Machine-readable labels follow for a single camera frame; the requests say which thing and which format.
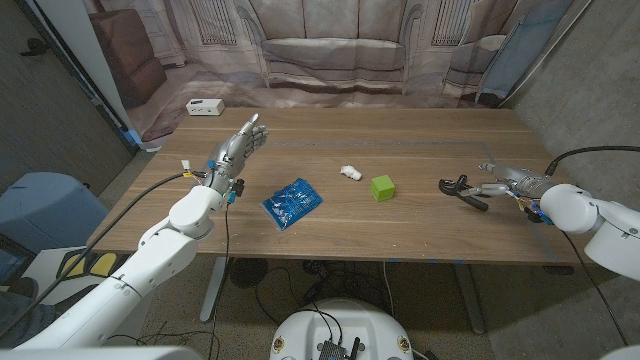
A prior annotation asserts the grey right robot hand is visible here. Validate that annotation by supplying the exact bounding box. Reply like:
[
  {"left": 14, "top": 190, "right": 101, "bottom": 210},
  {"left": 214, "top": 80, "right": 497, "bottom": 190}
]
[{"left": 458, "top": 162, "right": 551, "bottom": 201}]

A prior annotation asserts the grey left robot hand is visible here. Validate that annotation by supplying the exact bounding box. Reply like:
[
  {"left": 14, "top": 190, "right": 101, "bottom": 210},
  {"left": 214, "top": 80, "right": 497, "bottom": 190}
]
[{"left": 202, "top": 113, "right": 270, "bottom": 195}]

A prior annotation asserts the black grip strengthener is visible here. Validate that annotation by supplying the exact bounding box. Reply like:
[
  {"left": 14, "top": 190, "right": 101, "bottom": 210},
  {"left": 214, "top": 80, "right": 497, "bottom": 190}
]
[{"left": 438, "top": 174, "right": 494, "bottom": 213}]

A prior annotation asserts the blue gel bag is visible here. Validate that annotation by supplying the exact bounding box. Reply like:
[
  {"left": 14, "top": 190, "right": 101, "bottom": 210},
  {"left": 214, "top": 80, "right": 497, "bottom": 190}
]
[{"left": 260, "top": 177, "right": 324, "bottom": 232}]

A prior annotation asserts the green cube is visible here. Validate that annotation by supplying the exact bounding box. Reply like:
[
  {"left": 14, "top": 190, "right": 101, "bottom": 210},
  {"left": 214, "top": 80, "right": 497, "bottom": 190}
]
[{"left": 370, "top": 174, "right": 397, "bottom": 203}]

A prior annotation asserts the white power outlet box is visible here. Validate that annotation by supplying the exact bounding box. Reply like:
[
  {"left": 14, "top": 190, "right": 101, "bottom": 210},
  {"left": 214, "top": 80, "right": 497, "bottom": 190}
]
[{"left": 185, "top": 98, "right": 226, "bottom": 117}]

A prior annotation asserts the black round floor fan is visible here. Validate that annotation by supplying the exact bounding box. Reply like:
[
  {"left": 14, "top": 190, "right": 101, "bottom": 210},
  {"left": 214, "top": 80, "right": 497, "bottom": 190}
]
[{"left": 228, "top": 257, "right": 269, "bottom": 290}]

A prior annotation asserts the grey metal table leg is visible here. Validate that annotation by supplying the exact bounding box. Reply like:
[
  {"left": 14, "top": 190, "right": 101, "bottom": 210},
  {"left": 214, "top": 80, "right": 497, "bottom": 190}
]
[
  {"left": 452, "top": 263, "right": 487, "bottom": 336},
  {"left": 198, "top": 256, "right": 230, "bottom": 324}
]

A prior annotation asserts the blue-grey leaning panel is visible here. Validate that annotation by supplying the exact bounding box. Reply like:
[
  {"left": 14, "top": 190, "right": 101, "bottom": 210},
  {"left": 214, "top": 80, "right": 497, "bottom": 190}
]
[{"left": 474, "top": 0, "right": 574, "bottom": 104}]

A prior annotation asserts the printed living room backdrop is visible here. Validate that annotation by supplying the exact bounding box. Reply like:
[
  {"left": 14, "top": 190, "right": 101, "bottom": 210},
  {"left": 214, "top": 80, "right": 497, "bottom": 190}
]
[{"left": 82, "top": 0, "right": 594, "bottom": 152}]

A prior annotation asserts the white board with yellow marks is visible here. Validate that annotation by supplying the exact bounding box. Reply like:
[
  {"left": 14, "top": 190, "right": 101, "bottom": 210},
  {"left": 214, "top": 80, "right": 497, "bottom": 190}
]
[{"left": 22, "top": 245, "right": 156, "bottom": 306}]

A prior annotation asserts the blue plastic bin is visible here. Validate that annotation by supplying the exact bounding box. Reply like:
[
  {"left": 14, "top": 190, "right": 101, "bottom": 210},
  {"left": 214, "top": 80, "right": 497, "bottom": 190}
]
[{"left": 0, "top": 171, "right": 96, "bottom": 256}]

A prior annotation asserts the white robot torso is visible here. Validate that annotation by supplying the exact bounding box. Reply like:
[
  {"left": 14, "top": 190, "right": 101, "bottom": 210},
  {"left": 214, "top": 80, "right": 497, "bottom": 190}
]
[{"left": 269, "top": 298, "right": 415, "bottom": 360}]

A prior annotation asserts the person leg in jeans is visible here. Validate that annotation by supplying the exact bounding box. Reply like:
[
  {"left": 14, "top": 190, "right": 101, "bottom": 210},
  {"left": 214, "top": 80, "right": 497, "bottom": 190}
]
[{"left": 0, "top": 277, "right": 57, "bottom": 347}]

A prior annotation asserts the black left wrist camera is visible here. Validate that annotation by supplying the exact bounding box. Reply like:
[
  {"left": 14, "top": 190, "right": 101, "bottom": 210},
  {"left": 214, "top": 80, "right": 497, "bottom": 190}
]
[{"left": 228, "top": 178, "right": 246, "bottom": 205}]

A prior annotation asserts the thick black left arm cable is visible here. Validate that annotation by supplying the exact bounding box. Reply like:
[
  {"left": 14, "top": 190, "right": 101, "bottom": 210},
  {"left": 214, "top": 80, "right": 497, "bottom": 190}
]
[{"left": 0, "top": 171, "right": 206, "bottom": 339}]

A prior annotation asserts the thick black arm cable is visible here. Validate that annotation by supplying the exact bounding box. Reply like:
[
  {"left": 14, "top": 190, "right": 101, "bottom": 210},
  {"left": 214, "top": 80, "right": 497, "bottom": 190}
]
[
  {"left": 543, "top": 145, "right": 640, "bottom": 177},
  {"left": 0, "top": 171, "right": 206, "bottom": 339}
]

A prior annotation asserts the thin black left wrist cable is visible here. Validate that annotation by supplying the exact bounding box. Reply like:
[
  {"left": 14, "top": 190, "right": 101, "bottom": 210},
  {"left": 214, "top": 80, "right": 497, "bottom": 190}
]
[{"left": 207, "top": 202, "right": 230, "bottom": 360}]

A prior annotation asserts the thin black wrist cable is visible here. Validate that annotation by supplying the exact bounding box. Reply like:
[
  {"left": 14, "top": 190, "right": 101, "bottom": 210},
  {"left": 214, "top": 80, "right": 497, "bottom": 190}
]
[
  {"left": 562, "top": 232, "right": 630, "bottom": 347},
  {"left": 207, "top": 202, "right": 230, "bottom": 360}
]

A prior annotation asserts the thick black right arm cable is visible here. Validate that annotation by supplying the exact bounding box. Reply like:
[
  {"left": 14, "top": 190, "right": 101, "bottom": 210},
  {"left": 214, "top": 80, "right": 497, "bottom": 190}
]
[{"left": 543, "top": 145, "right": 640, "bottom": 177}]

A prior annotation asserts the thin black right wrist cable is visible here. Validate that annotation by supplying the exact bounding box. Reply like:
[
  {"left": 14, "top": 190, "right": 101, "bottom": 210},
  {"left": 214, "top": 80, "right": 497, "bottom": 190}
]
[{"left": 562, "top": 232, "right": 630, "bottom": 347}]

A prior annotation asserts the black floor cable tangle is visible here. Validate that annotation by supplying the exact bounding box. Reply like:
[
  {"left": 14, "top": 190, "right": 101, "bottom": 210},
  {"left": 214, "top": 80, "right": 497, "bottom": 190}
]
[{"left": 253, "top": 259, "right": 386, "bottom": 326}]

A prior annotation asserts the white floor cable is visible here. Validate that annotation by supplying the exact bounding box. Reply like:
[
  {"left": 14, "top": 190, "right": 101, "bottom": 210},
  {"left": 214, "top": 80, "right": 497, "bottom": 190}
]
[{"left": 382, "top": 262, "right": 397, "bottom": 319}]

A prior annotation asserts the black door handle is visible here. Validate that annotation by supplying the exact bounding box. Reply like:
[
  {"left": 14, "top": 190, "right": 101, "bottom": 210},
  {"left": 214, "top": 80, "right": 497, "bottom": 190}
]
[{"left": 19, "top": 38, "right": 51, "bottom": 57}]

